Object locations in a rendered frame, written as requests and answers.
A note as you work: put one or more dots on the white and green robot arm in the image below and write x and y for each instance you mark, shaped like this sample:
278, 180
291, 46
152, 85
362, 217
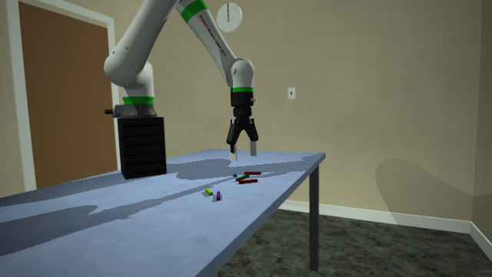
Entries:
125, 65

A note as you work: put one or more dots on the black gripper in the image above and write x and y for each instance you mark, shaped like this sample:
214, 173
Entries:
242, 122

